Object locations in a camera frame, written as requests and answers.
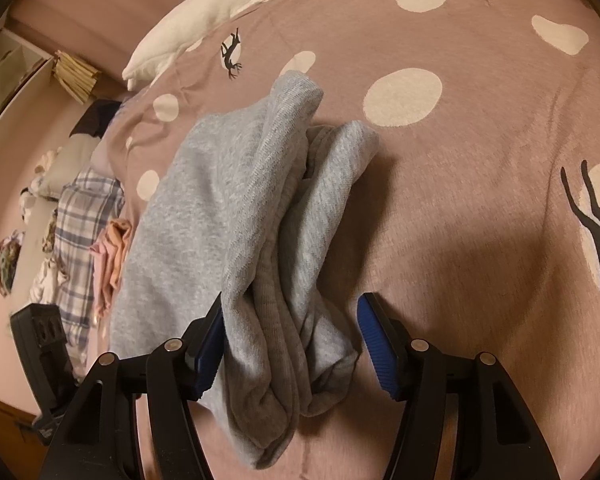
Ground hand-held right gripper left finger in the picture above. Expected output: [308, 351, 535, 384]
[40, 294, 227, 480]

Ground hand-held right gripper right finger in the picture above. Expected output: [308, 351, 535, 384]
[356, 292, 561, 480]

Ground grey sweater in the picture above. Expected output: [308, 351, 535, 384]
[107, 71, 381, 471]

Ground white cloth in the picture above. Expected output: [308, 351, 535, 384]
[29, 257, 70, 305]

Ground floral cloth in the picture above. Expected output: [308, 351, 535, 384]
[0, 230, 27, 298]

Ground pink garment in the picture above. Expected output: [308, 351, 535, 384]
[89, 219, 134, 319]

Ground plaid cloth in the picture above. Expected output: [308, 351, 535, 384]
[42, 168, 127, 367]

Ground pink polka dot bedcover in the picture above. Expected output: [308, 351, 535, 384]
[100, 0, 600, 480]

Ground grey pillow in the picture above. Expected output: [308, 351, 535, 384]
[44, 135, 107, 202]

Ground dark cloth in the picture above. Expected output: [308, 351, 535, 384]
[69, 99, 124, 139]

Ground white goose plush toy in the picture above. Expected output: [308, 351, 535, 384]
[122, 0, 342, 93]

